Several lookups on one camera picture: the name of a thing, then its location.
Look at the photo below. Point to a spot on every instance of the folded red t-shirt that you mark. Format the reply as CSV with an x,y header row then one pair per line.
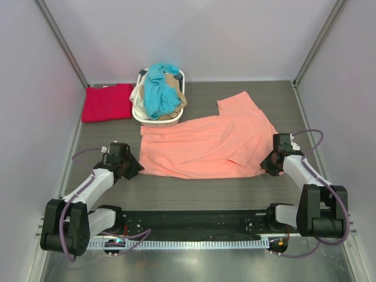
x,y
107,103

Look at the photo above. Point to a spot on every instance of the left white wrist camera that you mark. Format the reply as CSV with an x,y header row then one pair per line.
x,y
107,149

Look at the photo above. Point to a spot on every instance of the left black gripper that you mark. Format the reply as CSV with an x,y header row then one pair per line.
x,y
136,166

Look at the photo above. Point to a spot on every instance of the white slotted cable duct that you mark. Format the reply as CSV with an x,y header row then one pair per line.
x,y
119,244

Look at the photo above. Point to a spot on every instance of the right aluminium corner post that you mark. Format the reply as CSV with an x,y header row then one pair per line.
x,y
323,34

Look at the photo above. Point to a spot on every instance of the salmon pink t-shirt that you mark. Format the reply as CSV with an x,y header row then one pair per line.
x,y
231,144

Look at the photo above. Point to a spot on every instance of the left aluminium corner post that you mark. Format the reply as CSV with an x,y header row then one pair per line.
x,y
53,26

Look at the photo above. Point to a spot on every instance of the white t-shirt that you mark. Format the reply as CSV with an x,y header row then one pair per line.
x,y
136,97

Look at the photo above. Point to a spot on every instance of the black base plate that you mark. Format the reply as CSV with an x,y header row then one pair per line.
x,y
242,221

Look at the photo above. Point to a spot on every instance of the aluminium corner post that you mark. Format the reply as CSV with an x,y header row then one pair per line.
x,y
323,34
53,26

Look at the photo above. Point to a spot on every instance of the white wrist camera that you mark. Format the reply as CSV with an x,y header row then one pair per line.
x,y
107,149
294,142

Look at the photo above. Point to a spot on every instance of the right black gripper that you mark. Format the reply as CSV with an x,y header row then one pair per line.
x,y
265,164

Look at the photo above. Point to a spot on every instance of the turquoise blue t-shirt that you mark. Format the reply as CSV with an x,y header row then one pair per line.
x,y
159,98

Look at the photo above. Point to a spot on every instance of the white perforated laundry basket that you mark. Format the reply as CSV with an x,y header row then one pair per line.
x,y
162,123

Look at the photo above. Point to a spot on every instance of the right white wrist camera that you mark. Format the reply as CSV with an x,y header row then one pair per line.
x,y
294,142

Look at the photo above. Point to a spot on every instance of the aluminium frame rail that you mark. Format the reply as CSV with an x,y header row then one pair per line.
x,y
38,233

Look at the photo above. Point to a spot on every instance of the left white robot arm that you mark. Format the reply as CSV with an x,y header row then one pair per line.
x,y
69,223

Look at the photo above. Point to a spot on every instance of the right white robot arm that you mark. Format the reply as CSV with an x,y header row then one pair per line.
x,y
322,211

